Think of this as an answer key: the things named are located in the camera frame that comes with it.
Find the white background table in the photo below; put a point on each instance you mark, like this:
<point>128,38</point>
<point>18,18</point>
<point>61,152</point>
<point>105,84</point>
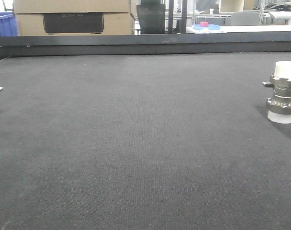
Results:
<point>243,29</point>

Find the black stacked bins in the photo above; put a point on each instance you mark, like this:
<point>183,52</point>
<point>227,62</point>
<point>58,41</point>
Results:
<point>151,17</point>

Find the blue tray on table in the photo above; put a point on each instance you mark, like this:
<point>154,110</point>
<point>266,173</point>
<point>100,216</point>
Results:
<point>211,27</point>

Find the black conveyor side rail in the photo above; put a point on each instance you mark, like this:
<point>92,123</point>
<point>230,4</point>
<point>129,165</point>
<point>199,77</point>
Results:
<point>151,44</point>

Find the pink tape roll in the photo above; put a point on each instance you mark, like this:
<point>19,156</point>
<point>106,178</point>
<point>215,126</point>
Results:
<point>204,24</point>

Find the grey office chair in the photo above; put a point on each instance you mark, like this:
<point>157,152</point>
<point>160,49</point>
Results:
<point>243,18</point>

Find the large cardboard box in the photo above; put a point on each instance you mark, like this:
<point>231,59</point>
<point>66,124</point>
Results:
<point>75,17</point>

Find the blue plastic crate background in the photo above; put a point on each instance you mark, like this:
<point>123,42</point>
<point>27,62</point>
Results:
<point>8,24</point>

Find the metal valve with white caps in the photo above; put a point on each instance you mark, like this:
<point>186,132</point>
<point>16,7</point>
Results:
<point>279,104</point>

